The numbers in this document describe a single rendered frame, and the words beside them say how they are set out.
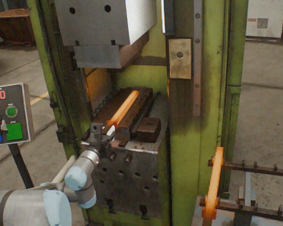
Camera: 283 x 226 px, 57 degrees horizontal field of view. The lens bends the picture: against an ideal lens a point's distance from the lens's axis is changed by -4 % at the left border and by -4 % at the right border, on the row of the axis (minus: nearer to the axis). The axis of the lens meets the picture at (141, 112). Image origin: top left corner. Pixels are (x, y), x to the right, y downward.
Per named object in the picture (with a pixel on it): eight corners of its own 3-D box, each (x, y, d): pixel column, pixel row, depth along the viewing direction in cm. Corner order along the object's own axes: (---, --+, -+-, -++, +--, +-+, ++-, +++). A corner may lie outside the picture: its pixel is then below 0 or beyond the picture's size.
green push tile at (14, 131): (22, 138, 122) (20, 122, 122) (7, 140, 122) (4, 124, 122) (24, 138, 124) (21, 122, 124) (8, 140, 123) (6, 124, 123)
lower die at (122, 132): (130, 141, 125) (128, 125, 121) (91, 136, 131) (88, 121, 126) (153, 99, 159) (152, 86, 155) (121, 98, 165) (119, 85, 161)
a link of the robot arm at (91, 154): (75, 154, 101) (95, 157, 98) (81, 147, 104) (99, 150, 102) (80, 169, 104) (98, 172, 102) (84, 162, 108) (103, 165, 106)
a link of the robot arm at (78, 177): (66, 191, 96) (60, 173, 92) (80, 171, 105) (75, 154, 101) (84, 195, 93) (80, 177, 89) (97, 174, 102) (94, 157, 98)
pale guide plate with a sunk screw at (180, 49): (190, 79, 114) (190, 40, 105) (170, 78, 116) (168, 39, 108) (191, 77, 115) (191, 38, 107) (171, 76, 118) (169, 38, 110)
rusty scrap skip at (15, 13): (33, 49, 659) (25, 15, 618) (-11, 47, 741) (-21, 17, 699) (64, 37, 751) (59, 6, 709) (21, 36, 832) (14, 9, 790)
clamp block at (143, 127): (155, 143, 121) (154, 132, 118) (137, 141, 124) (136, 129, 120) (161, 129, 131) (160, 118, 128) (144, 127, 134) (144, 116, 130)
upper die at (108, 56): (121, 68, 107) (118, 45, 103) (77, 67, 113) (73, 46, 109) (149, 40, 142) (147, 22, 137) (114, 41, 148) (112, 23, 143)
